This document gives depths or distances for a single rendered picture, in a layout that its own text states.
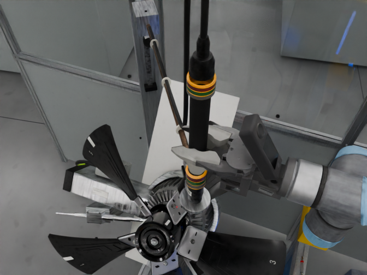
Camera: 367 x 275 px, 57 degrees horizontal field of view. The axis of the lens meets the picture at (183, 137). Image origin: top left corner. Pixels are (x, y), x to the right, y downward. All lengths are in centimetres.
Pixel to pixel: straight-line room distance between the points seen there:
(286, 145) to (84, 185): 92
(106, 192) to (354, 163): 77
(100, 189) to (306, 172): 77
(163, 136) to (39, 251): 148
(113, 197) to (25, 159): 177
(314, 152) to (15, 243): 190
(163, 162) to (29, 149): 186
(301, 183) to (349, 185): 7
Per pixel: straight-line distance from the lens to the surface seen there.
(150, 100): 148
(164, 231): 96
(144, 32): 113
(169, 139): 118
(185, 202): 77
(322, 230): 69
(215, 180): 90
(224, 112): 112
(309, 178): 59
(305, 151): 165
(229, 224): 236
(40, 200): 262
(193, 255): 100
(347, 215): 62
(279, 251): 104
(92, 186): 121
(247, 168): 58
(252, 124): 53
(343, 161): 77
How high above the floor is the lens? 213
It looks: 51 degrees down
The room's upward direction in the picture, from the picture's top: straight up
